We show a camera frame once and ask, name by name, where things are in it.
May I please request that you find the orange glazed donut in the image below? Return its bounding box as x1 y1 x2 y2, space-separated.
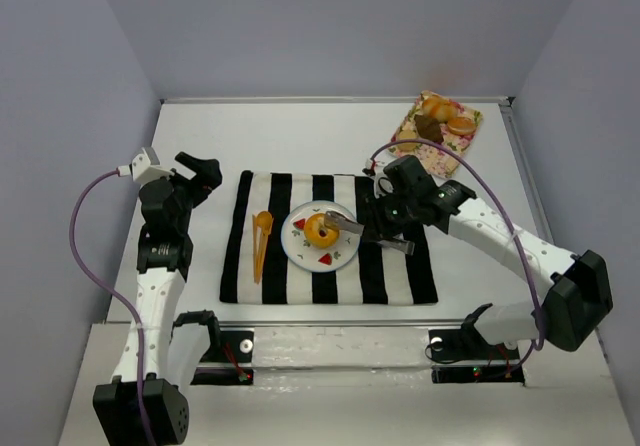
303 213 340 249

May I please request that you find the brown chocolate bread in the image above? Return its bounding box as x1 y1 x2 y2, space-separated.
414 115 444 144

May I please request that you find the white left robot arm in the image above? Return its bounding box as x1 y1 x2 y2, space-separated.
93 148 223 445

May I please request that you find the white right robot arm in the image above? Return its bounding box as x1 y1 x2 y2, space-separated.
363 173 613 352

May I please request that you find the golden bread roll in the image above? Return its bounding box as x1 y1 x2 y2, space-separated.
421 96 459 123

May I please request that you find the orange plastic fork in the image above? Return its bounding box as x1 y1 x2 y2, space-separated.
252 211 265 283

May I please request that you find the small tan round bun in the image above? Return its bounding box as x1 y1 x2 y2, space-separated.
397 142 419 152

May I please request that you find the black white striped placemat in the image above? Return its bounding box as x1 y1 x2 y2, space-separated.
220 170 438 306

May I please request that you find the white plate with fruit pattern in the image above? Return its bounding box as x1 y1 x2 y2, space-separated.
281 201 360 273

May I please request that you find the cream filled sandwich bun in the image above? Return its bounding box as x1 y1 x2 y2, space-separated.
446 117 477 136

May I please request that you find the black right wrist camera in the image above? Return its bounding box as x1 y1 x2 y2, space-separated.
383 156 437 198

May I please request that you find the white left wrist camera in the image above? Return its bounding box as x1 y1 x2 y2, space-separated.
126 147 174 186

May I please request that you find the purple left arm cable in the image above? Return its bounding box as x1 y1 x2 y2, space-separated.
69 165 157 446

